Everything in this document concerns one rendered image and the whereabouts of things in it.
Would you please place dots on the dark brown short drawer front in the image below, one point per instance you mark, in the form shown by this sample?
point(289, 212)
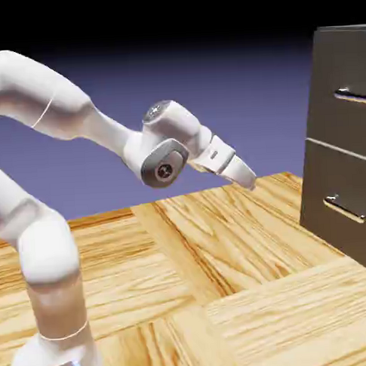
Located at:
point(331, 72)

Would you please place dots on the dark brown cabinet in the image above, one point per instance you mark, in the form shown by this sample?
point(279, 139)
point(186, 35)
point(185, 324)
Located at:
point(328, 127)

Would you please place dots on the dark brown tall drawer front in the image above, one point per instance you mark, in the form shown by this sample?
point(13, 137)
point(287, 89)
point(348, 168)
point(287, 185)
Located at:
point(327, 175)

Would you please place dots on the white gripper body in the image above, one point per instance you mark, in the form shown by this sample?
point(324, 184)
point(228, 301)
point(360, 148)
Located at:
point(241, 170)

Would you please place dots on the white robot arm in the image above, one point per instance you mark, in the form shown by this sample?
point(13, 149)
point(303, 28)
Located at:
point(61, 110)

